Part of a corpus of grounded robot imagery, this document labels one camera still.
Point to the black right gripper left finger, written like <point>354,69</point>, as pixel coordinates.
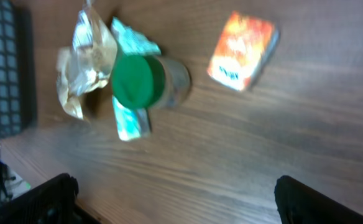
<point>50,202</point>

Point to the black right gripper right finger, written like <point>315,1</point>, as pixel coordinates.
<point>297,203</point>

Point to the clear brown crinkled bag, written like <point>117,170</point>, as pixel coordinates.
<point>87,64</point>

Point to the green lid jar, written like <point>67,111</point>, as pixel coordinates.
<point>150,81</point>

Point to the orange small carton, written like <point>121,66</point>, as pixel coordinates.
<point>243,48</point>

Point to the teal white snack packet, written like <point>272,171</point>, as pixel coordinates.
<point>132,42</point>

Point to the grey plastic mesh basket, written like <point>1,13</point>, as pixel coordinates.
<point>18,101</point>

